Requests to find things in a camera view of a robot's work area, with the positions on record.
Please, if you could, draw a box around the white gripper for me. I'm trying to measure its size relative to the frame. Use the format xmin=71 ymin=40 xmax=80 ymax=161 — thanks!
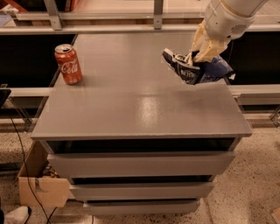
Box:
xmin=192 ymin=0 xmax=256 ymax=63

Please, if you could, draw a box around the blue chip bag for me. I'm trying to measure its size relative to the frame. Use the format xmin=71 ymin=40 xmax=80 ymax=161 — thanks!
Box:
xmin=162 ymin=48 xmax=235 ymax=85

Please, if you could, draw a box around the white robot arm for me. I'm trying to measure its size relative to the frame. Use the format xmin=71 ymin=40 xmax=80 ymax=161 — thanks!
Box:
xmin=191 ymin=0 xmax=268 ymax=63

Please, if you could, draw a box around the red coke can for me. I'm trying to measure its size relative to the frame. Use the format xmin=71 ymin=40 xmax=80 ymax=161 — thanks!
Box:
xmin=54 ymin=44 xmax=82 ymax=85

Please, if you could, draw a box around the grey drawer cabinet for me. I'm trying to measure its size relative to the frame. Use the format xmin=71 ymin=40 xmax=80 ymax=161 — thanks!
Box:
xmin=31 ymin=33 xmax=251 ymax=215

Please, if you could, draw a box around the cardboard box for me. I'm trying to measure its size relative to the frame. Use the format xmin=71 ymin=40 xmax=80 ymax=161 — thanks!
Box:
xmin=17 ymin=142 xmax=70 ymax=207

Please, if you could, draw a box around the metal shelf frame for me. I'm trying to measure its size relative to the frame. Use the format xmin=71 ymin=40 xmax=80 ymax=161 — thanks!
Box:
xmin=0 ymin=0 xmax=280 ymax=35

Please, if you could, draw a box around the black cable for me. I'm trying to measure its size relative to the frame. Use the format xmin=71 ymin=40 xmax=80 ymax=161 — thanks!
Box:
xmin=8 ymin=112 xmax=58 ymax=224

